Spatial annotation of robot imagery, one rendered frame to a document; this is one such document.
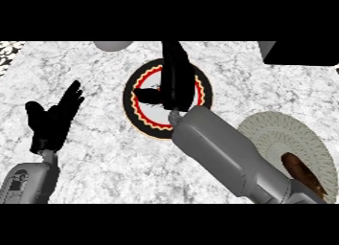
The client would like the black red patterned plate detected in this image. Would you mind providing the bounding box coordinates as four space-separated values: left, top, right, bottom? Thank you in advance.
121 57 215 140

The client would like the grey rounded object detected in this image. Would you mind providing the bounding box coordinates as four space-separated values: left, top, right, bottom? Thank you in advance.
91 41 134 53

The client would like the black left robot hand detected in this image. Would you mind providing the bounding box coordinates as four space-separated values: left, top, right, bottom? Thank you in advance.
23 79 85 155

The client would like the round pale woven placemat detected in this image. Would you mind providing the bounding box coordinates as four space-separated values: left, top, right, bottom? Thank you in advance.
236 110 339 205

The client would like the black box appliance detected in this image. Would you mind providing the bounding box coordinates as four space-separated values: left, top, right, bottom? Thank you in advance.
256 41 339 67

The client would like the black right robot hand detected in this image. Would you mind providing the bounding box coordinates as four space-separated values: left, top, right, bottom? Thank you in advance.
133 41 199 113

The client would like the brown squash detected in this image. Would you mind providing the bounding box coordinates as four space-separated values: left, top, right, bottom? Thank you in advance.
280 152 329 197

